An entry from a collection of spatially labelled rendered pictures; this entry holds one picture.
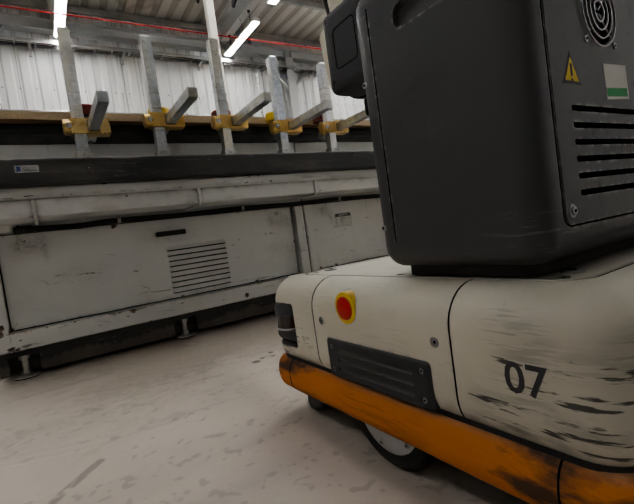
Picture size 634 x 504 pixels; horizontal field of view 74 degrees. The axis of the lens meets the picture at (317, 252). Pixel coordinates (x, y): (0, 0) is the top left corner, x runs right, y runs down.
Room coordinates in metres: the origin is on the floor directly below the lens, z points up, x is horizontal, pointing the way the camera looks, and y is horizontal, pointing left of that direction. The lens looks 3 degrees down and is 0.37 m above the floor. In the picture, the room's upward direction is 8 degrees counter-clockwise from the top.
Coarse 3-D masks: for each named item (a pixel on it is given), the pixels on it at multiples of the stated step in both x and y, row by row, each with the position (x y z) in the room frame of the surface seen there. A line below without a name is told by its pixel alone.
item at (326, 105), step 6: (324, 102) 1.56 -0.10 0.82; (330, 102) 1.57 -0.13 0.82; (312, 108) 1.63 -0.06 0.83; (318, 108) 1.60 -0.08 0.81; (324, 108) 1.56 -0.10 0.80; (330, 108) 1.57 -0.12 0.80; (306, 114) 1.67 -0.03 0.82; (312, 114) 1.63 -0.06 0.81; (318, 114) 1.62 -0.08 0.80; (294, 120) 1.75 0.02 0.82; (300, 120) 1.71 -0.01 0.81; (306, 120) 1.69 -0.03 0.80; (294, 126) 1.75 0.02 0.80; (300, 126) 1.77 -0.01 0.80; (276, 138) 1.91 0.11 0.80
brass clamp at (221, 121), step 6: (222, 114) 1.64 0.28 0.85; (216, 120) 1.62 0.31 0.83; (222, 120) 1.63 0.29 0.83; (228, 120) 1.65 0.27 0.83; (246, 120) 1.69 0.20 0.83; (216, 126) 1.63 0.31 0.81; (222, 126) 1.63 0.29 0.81; (228, 126) 1.64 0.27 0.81; (234, 126) 1.66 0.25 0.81; (240, 126) 1.67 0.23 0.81; (246, 126) 1.68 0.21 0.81
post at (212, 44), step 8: (208, 40) 1.64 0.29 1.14; (216, 40) 1.65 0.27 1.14; (208, 48) 1.65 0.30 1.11; (216, 48) 1.65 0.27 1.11; (208, 56) 1.66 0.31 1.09; (216, 56) 1.65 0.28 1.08; (216, 64) 1.65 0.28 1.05; (216, 72) 1.64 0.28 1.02; (216, 80) 1.64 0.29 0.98; (216, 88) 1.64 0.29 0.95; (224, 88) 1.66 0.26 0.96; (216, 96) 1.65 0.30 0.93; (224, 96) 1.65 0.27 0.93; (216, 104) 1.66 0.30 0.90; (224, 104) 1.65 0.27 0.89; (216, 112) 1.67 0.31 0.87; (224, 112) 1.65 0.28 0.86; (224, 128) 1.64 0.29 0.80; (224, 136) 1.64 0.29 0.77; (224, 144) 1.64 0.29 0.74; (232, 144) 1.65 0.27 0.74
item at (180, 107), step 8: (192, 88) 1.29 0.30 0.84; (184, 96) 1.32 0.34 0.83; (192, 96) 1.29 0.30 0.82; (176, 104) 1.40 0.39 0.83; (184, 104) 1.35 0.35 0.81; (168, 112) 1.48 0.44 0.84; (176, 112) 1.41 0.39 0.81; (184, 112) 1.43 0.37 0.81; (168, 120) 1.50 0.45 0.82; (176, 120) 1.50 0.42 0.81
